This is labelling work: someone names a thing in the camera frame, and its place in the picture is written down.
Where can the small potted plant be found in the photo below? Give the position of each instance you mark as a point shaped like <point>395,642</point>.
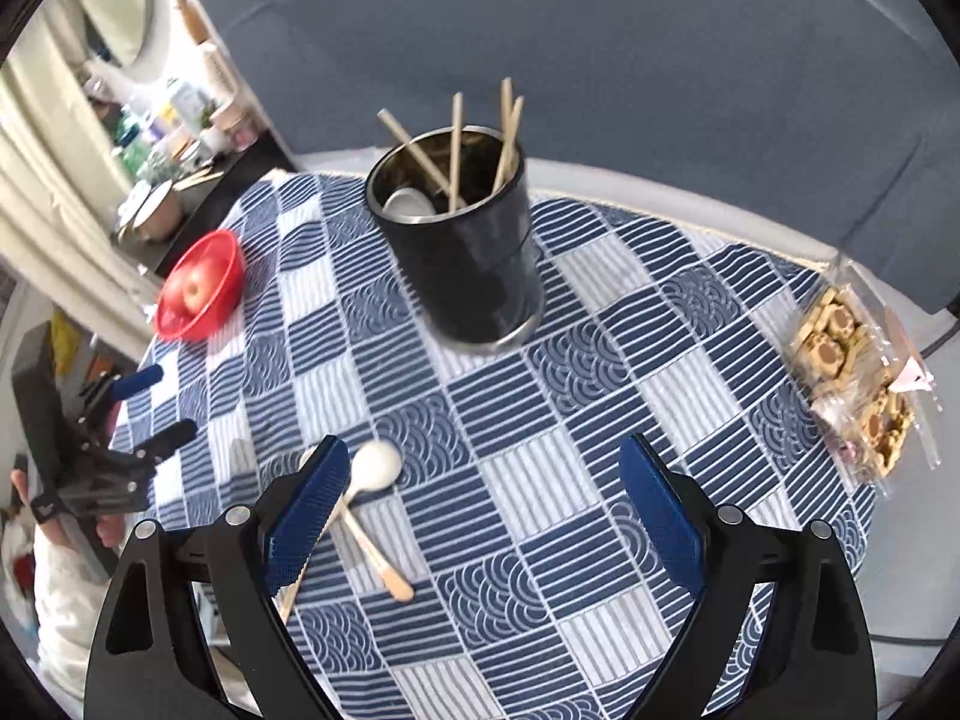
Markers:
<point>209,134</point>

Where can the wooden hairbrush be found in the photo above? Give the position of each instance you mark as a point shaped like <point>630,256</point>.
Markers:
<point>218,69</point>

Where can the black cylindrical utensil holder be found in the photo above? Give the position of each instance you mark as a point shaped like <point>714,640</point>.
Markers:
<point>473,272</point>

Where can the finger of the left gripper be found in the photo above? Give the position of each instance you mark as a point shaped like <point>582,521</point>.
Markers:
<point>156,448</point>
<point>108,390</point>

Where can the white ceramic spoon long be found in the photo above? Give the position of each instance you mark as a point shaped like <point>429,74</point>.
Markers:
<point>407,202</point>

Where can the wooden chopstick bundle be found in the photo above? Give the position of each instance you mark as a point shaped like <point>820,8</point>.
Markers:
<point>517,115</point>
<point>506,103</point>

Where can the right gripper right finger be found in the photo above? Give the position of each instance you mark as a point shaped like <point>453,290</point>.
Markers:
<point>814,659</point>

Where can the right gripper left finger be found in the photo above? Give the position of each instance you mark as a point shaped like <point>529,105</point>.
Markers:
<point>150,658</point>

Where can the red apple front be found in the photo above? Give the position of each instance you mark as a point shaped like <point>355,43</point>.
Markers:
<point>202,282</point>

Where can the spoon with cartoon print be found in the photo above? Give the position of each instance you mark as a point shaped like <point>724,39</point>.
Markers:
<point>395,584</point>

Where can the clear snack box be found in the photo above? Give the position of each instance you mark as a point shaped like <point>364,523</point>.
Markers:
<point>867,384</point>

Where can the red apple back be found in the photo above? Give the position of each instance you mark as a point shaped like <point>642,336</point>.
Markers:
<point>173,293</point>

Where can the beige mug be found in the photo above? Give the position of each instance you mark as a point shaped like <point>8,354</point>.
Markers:
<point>151,213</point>

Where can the plain white spoon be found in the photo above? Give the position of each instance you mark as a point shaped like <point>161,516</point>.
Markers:
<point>375,467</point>

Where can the blue white patterned tablecloth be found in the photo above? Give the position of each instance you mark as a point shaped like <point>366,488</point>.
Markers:
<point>536,592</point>

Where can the dark side shelf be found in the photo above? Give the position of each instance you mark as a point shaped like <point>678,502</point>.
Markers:
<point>207,204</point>

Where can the grey fabric backdrop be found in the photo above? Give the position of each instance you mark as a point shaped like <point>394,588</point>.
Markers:
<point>838,118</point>

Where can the red apple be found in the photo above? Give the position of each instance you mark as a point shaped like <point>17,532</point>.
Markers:
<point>202,282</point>
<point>173,293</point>

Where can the red plastic basket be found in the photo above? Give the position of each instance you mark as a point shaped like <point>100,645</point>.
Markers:
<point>220,244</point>

